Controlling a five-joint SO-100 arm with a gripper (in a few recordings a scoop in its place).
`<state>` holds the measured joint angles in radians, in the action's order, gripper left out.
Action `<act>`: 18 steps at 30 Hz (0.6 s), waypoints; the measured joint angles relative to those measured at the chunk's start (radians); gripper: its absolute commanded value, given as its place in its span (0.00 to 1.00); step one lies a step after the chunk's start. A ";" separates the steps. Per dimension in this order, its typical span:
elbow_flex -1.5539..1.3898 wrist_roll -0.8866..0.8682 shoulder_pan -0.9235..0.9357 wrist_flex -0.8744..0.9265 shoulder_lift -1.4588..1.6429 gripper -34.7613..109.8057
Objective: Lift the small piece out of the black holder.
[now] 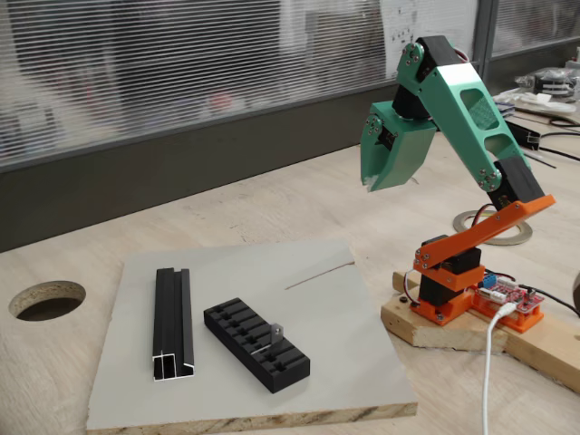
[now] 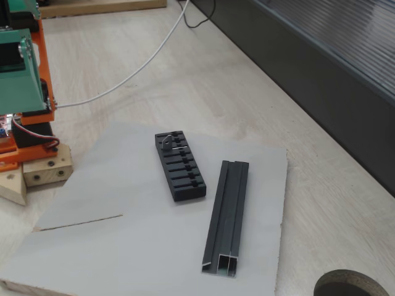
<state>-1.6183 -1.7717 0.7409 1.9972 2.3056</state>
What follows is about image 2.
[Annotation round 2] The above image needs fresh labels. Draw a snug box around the grey laminated chipboard panel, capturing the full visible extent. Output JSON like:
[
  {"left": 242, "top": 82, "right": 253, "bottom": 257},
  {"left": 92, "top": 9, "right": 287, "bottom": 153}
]
[{"left": 0, "top": 120, "right": 288, "bottom": 296}]

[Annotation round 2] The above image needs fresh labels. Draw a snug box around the thin black cable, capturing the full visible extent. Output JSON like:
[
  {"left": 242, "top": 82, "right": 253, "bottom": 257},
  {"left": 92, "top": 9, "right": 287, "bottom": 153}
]
[{"left": 177, "top": 0, "right": 217, "bottom": 29}]

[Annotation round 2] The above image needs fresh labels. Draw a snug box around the triangular wooden block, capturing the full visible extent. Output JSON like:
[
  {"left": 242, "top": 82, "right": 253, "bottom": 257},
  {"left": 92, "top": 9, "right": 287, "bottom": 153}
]
[{"left": 0, "top": 168, "right": 28, "bottom": 207}]

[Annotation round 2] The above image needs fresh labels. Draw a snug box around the black slotted holder block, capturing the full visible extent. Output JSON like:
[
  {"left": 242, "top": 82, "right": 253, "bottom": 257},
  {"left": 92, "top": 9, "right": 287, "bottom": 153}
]
[{"left": 154, "top": 130, "right": 207, "bottom": 203}]

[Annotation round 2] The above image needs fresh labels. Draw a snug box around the white USB cable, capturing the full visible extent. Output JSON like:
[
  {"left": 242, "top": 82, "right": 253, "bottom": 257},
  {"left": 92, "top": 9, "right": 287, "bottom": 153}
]
[{"left": 57, "top": 0, "right": 191, "bottom": 109}]

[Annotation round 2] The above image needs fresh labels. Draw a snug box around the wooden base block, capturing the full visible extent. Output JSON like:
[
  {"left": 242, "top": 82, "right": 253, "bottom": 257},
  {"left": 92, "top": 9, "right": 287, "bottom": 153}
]
[{"left": 23, "top": 143, "right": 74, "bottom": 188}]

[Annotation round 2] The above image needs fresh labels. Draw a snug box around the long wooden plank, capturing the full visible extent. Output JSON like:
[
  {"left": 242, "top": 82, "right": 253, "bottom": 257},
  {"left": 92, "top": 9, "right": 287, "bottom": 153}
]
[{"left": 38, "top": 0, "right": 167, "bottom": 19}]

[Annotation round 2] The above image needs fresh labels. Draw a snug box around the red controller circuit board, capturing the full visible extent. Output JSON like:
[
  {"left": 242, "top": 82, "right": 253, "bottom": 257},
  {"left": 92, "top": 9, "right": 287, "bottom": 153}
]
[{"left": 0, "top": 113, "right": 15, "bottom": 144}]

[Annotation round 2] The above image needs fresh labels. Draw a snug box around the small metal bracket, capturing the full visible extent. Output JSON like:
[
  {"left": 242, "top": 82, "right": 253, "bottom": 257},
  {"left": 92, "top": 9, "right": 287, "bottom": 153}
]
[{"left": 160, "top": 134, "right": 188, "bottom": 152}]

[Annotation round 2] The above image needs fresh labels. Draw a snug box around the dark aluminium profile bar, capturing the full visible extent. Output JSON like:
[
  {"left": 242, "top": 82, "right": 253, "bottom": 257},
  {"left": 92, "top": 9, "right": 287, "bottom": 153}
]
[{"left": 201, "top": 160, "right": 250, "bottom": 276}]

